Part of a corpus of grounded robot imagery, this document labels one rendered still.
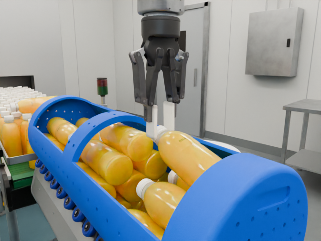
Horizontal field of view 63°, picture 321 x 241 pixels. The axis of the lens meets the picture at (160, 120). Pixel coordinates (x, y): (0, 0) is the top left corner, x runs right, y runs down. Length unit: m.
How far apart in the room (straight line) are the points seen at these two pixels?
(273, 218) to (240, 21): 3.87
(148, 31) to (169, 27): 0.04
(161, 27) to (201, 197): 0.30
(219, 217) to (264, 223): 0.10
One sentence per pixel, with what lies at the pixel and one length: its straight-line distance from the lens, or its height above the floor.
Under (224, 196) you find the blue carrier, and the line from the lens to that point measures 0.33.
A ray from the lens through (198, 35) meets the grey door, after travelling 4.52.
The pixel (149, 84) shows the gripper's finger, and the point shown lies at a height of 1.32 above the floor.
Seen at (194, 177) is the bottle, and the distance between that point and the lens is 0.44.
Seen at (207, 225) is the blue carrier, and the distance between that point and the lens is 0.33.
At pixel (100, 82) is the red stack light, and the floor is 1.24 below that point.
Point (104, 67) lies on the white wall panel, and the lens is 6.17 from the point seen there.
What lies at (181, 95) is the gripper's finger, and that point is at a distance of 0.56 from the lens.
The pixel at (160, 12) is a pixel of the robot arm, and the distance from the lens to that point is 0.50.
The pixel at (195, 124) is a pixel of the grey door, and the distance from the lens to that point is 4.66.
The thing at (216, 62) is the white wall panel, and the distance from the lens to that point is 4.36.
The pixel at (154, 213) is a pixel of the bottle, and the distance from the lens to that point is 0.45.
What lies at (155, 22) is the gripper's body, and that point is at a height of 1.44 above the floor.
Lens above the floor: 1.38
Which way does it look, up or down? 13 degrees down
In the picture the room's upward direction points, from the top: straight up
